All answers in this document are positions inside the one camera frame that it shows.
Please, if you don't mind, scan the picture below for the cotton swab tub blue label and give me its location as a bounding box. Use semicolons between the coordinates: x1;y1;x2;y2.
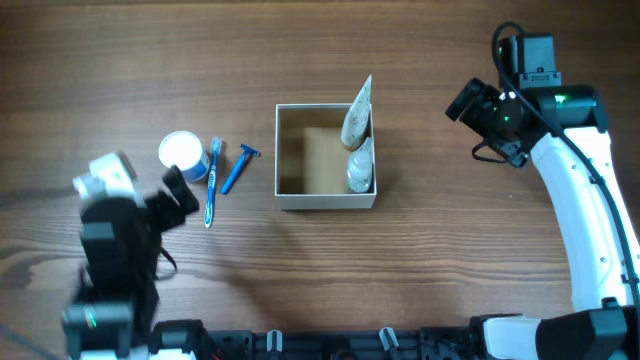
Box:
158;130;210;182

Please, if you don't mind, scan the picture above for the blue white Colgate toothbrush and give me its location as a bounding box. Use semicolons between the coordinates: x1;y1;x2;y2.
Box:
204;137;222;228

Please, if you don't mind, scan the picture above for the blue disposable razor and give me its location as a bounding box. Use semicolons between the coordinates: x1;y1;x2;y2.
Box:
221;144;261;195

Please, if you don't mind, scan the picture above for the white patterned cream tube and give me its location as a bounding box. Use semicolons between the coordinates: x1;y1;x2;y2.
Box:
341;75;373;150

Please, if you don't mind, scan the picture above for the clear small bottle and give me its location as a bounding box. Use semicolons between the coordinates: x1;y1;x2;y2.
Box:
346;137;374;193

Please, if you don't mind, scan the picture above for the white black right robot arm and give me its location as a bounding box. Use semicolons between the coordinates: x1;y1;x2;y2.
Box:
152;29;639;359

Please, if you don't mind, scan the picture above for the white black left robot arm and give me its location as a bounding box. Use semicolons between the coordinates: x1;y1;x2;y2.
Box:
62;190;199;359

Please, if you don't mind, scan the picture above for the white square open box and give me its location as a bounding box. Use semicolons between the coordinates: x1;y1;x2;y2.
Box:
274;103;378;211

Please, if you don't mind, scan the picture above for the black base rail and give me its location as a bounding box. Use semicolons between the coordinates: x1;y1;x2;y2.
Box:
149;320;479;360

